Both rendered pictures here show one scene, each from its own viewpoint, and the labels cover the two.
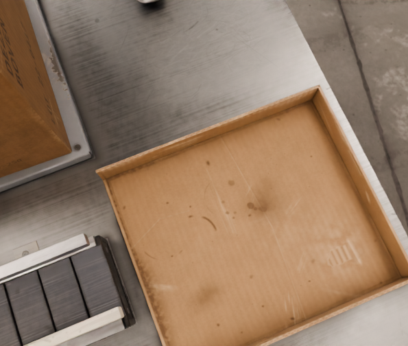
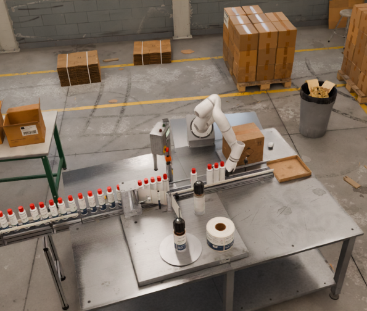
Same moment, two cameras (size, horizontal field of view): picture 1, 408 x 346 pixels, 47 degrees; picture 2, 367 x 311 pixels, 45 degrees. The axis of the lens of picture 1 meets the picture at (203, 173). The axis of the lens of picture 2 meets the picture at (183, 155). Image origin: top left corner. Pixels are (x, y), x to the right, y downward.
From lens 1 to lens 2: 3.65 m
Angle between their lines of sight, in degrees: 38
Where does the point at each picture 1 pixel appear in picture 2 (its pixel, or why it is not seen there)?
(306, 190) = (296, 166)
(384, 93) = not seen: hidden behind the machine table
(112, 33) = (265, 150)
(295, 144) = (294, 161)
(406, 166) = not seen: hidden behind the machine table
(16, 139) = (259, 153)
